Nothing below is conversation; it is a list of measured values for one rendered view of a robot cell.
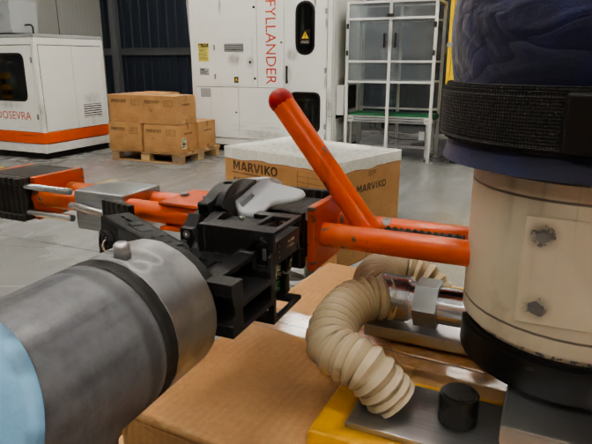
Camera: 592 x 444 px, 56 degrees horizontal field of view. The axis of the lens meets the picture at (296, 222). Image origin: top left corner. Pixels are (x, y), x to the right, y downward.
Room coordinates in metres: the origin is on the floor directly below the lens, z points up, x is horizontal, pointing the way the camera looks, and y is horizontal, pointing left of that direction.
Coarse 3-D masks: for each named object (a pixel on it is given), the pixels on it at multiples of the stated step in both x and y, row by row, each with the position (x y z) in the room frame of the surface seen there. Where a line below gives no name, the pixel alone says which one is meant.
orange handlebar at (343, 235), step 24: (168, 192) 0.60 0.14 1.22; (192, 192) 0.58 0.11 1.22; (144, 216) 0.55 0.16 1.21; (168, 216) 0.54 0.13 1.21; (336, 240) 0.46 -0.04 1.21; (360, 240) 0.45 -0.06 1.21; (384, 240) 0.45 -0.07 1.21; (408, 240) 0.44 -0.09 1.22; (432, 240) 0.43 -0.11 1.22; (456, 240) 0.43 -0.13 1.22; (456, 264) 0.42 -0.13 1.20
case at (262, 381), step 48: (240, 336) 0.53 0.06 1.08; (288, 336) 0.53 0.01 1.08; (192, 384) 0.43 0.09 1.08; (240, 384) 0.43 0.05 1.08; (288, 384) 0.43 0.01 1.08; (336, 384) 0.44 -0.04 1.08; (432, 384) 0.44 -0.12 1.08; (480, 384) 0.44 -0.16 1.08; (144, 432) 0.39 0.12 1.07; (192, 432) 0.37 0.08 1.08; (240, 432) 0.37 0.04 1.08; (288, 432) 0.37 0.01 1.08
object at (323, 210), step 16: (320, 192) 0.55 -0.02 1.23; (272, 208) 0.47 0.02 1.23; (288, 208) 0.51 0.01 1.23; (304, 208) 0.51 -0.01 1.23; (320, 208) 0.47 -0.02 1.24; (336, 208) 0.51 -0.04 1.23; (304, 224) 0.46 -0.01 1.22; (320, 224) 0.47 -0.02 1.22; (304, 240) 0.46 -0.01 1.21; (304, 256) 0.46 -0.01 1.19; (320, 256) 0.47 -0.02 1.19
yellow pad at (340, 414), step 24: (456, 384) 0.36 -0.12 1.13; (336, 408) 0.38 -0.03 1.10; (360, 408) 0.37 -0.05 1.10; (408, 408) 0.37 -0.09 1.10; (432, 408) 0.37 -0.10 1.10; (456, 408) 0.34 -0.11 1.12; (480, 408) 0.37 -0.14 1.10; (312, 432) 0.35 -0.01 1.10; (336, 432) 0.35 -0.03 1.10; (360, 432) 0.35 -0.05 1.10; (384, 432) 0.34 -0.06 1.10; (408, 432) 0.34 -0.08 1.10; (432, 432) 0.34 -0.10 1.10; (456, 432) 0.34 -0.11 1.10; (480, 432) 0.34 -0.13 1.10
